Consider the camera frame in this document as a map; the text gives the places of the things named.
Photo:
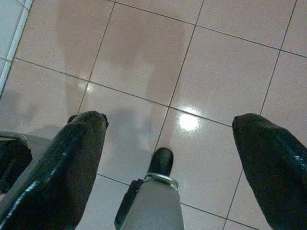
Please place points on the white baseboard strip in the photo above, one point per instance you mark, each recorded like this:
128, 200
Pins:
18, 36

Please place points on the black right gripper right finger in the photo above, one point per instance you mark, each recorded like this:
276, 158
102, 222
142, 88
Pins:
275, 167

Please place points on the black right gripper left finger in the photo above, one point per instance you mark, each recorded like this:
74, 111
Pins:
60, 172

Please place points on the black grey robot leg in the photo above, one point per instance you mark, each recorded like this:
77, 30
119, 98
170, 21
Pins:
12, 163

